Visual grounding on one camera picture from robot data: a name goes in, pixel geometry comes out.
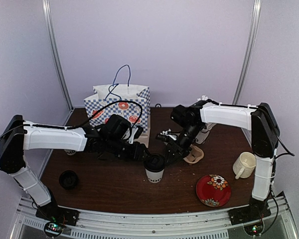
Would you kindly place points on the black plastic cup lid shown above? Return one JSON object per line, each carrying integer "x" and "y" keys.
{"x": 154, "y": 163}

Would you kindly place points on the white paper coffee cup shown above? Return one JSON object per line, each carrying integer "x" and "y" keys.
{"x": 154, "y": 173}

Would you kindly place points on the white cup holding straws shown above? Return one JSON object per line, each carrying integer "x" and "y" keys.
{"x": 204, "y": 133}

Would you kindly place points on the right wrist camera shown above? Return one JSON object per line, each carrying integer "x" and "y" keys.
{"x": 167, "y": 136}

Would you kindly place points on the white stacked paper cup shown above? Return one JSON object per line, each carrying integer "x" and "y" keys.
{"x": 70, "y": 152}

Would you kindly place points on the brown pulp cup carrier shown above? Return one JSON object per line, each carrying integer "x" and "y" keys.
{"x": 195, "y": 155}

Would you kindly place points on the blue checkered paper bag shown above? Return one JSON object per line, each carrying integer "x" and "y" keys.
{"x": 130, "y": 101}

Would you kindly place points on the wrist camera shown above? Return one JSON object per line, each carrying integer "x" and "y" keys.
{"x": 132, "y": 134}
{"x": 167, "y": 136}

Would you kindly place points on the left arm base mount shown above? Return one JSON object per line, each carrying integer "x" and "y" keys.
{"x": 56, "y": 214}

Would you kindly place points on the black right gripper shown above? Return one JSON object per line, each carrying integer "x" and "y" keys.
{"x": 174, "y": 148}

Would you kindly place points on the cream ceramic mug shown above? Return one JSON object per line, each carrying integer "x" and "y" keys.
{"x": 244, "y": 165}

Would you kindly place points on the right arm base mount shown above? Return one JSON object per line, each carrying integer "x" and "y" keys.
{"x": 255, "y": 210}

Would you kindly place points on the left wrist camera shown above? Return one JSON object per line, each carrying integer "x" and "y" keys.
{"x": 132, "y": 134}

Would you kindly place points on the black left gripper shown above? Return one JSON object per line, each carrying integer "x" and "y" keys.
{"x": 137, "y": 154}

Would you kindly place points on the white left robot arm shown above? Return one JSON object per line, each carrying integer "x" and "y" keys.
{"x": 117, "y": 136}

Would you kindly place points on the aluminium front rail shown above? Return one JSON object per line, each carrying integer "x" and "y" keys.
{"x": 214, "y": 224}

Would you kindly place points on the black plastic lid stack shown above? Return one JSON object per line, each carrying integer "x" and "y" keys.
{"x": 68, "y": 180}

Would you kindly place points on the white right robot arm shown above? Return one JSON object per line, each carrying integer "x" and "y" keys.
{"x": 257, "y": 123}

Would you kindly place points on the red floral plate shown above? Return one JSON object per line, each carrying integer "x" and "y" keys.
{"x": 213, "y": 190}

